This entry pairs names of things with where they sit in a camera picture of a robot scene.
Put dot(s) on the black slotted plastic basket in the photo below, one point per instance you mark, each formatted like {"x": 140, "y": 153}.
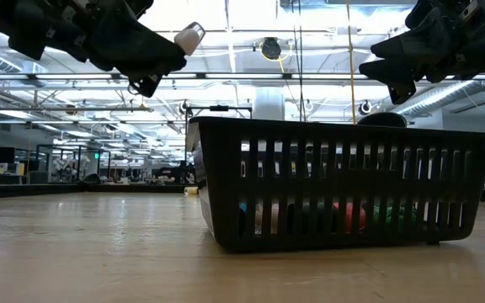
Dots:
{"x": 225, "y": 168}

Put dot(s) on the silver ceiling duct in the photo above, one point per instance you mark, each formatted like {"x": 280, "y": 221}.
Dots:
{"x": 432, "y": 99}

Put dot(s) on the grey ceiling pipe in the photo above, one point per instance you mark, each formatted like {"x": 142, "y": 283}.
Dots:
{"x": 57, "y": 109}

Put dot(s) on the small ceiling reel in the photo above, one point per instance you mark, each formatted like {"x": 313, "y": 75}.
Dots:
{"x": 365, "y": 107}
{"x": 183, "y": 107}
{"x": 308, "y": 105}

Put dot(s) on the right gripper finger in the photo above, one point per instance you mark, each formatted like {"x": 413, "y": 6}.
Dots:
{"x": 419, "y": 42}
{"x": 394, "y": 71}

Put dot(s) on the green nail polish bottle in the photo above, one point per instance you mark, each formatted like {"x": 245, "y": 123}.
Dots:
{"x": 394, "y": 216}

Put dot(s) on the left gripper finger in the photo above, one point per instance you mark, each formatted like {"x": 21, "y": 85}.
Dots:
{"x": 146, "y": 84}
{"x": 133, "y": 46}

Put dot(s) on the black metal stand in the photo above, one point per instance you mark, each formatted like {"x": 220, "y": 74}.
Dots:
{"x": 219, "y": 108}

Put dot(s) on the clear pink nail polish bottle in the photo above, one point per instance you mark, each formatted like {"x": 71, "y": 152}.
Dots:
{"x": 263, "y": 218}

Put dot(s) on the pale lavender nail polish bottle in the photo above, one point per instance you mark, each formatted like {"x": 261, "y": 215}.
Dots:
{"x": 188, "y": 38}

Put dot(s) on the black curved bracket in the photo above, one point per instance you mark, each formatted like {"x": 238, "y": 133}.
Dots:
{"x": 91, "y": 179}

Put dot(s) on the coral pink nail polish bottle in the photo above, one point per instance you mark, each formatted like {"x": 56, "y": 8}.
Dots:
{"x": 350, "y": 216}

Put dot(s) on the black framed robot cell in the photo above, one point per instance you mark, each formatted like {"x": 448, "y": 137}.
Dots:
{"x": 63, "y": 166}

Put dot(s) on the light blue nail polish bottle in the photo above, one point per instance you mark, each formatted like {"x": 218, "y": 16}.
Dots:
{"x": 243, "y": 207}

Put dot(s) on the yellow nail polish bottle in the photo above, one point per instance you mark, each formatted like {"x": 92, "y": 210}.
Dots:
{"x": 191, "y": 190}

